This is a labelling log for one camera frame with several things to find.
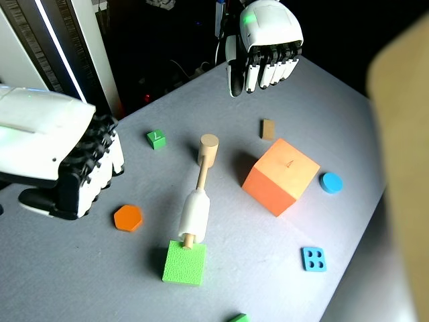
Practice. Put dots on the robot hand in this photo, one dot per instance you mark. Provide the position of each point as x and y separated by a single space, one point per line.
43 134
271 23

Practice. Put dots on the large orange cube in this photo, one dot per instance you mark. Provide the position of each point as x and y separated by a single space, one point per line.
285 167

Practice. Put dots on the wooden mallet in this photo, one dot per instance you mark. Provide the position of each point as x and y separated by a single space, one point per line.
196 214

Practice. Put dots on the small brown rectangular block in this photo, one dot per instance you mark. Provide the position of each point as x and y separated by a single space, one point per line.
267 129

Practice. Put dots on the orange hexagon block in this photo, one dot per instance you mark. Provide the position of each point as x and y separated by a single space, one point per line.
128 218

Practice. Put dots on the green textured square block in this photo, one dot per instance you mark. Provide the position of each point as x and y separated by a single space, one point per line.
184 265

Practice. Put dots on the blue square four-hole block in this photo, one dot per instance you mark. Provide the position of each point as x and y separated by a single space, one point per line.
314 259

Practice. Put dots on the white cabinet panel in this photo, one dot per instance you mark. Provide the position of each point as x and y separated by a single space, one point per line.
90 50

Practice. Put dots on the small green number cube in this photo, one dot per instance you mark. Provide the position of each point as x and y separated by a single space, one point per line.
156 140

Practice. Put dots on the grey table cloth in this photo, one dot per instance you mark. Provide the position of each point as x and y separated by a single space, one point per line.
100 285

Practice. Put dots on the blue round disc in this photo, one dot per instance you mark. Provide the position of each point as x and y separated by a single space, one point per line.
331 182

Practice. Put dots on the blurred tan board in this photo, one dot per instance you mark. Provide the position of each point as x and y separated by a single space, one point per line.
405 151

